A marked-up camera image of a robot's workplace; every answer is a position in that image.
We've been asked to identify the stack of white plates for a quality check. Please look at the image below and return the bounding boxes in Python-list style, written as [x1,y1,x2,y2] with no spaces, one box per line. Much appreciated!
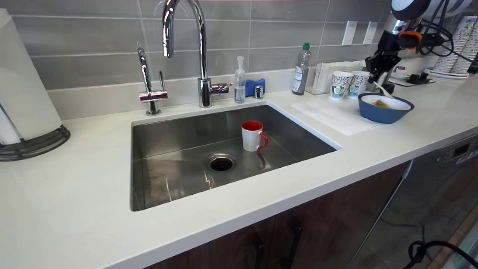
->
[423,68,469,80]

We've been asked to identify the patterned paper cup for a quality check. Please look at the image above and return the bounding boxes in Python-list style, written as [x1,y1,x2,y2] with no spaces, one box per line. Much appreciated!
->
[348,71,370,99]
[329,71,354,100]

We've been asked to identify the dishwasher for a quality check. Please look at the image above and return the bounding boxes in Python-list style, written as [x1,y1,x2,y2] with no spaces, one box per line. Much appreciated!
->
[347,134,478,269]

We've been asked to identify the stainless steel sink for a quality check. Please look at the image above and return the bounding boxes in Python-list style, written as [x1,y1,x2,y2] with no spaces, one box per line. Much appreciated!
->
[130,101,342,212]

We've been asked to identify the small black object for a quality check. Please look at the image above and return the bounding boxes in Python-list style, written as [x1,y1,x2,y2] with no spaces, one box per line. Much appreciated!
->
[406,71,430,85]

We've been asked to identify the paper towel roll on holder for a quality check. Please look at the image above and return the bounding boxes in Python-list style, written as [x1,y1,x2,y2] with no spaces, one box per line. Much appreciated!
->
[0,8,71,162]

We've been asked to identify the white wall socket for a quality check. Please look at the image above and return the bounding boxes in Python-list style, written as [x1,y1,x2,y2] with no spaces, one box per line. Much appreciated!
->
[363,21,379,46]
[341,21,358,46]

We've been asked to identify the tall chrome tap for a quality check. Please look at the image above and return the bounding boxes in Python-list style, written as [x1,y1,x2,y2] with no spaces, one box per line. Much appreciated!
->
[162,0,233,109]

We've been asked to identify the blue bowl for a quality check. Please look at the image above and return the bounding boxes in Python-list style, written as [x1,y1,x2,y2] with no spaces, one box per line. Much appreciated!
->
[358,93,415,124]

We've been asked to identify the black cable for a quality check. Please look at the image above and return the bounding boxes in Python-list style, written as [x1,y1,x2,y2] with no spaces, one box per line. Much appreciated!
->
[403,240,478,269]

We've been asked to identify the grey dish soap bottle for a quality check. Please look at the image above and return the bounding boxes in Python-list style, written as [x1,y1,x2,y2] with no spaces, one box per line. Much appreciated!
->
[292,43,311,96]

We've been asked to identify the small chrome tap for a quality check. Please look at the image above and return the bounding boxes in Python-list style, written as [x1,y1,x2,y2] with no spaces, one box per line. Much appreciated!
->
[137,42,169,116]

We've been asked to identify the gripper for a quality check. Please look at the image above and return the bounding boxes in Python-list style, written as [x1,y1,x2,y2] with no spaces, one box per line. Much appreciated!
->
[365,31,403,84]

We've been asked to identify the red and white mug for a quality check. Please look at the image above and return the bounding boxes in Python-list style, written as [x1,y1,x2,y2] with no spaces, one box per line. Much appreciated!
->
[241,120,269,152]

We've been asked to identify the clear soap dispenser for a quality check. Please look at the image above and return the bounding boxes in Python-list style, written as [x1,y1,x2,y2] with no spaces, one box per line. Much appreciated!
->
[234,56,247,104]

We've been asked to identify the white counter mat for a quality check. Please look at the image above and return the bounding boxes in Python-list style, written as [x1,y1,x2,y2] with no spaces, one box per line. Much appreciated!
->
[291,98,382,136]

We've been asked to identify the dark tray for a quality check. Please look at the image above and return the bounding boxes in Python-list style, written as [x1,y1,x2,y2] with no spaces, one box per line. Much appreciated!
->
[388,76,436,88]

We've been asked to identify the black cabinet door handle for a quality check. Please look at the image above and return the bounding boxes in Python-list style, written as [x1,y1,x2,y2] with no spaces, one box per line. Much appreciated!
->
[282,221,304,269]
[252,232,265,269]

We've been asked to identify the white plastic spoon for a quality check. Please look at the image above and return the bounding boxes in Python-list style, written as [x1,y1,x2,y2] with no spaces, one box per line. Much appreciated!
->
[373,81,395,99]

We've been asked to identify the blue sponge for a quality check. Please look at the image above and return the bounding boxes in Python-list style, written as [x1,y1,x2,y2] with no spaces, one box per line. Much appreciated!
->
[244,78,266,98]

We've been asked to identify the dark wood cabinet door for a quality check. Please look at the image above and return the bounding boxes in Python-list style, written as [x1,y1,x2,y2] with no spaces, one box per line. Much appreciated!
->
[266,161,412,269]
[144,215,277,269]

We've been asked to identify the stacks of paper cups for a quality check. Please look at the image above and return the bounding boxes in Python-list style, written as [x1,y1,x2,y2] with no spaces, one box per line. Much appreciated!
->
[432,15,478,75]

